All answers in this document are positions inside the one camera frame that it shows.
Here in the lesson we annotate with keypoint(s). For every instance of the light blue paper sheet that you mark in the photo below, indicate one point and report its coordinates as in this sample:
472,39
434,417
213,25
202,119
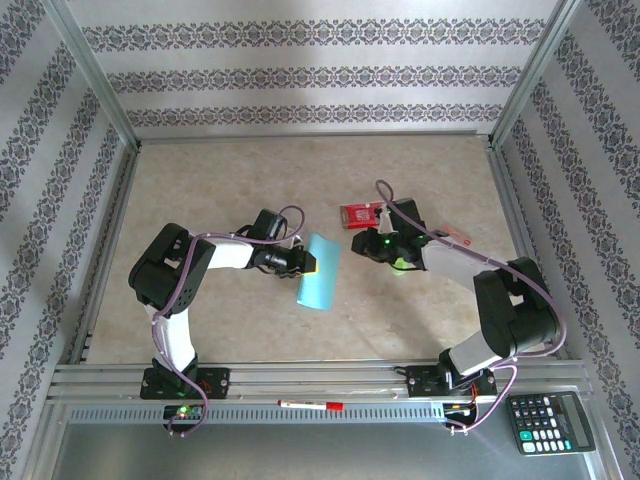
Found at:
322,280

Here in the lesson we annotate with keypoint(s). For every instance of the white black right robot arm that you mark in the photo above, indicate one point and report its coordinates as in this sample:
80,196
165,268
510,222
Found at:
515,310

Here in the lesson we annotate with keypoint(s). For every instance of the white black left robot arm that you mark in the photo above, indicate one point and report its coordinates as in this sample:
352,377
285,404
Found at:
165,280

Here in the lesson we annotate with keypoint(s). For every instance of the red flat packet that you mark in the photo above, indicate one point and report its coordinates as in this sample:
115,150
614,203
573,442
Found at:
357,217

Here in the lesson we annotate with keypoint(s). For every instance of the red white blister pack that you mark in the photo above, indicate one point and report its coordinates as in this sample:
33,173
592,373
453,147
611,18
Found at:
457,235

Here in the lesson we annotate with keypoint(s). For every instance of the white red marker pen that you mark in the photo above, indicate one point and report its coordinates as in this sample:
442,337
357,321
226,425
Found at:
310,404

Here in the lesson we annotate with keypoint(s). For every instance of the black desk calculator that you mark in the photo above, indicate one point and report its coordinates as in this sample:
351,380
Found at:
550,424

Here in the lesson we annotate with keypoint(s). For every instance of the aluminium mounting rail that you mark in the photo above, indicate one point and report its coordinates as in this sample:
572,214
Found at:
320,375

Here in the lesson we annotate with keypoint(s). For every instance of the aluminium back frame bar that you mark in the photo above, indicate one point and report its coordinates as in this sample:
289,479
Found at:
310,137

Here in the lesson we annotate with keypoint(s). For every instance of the aluminium side frame rail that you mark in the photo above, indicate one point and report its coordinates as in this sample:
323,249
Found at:
102,255
520,220

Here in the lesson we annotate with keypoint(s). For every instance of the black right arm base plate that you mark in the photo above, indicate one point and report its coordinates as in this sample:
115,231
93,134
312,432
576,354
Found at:
422,382

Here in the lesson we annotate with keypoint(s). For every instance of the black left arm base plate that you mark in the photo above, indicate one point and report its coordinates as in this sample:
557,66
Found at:
215,382

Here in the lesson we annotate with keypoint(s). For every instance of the aluminium frame post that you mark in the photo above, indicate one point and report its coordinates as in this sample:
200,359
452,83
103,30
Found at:
90,70
535,70

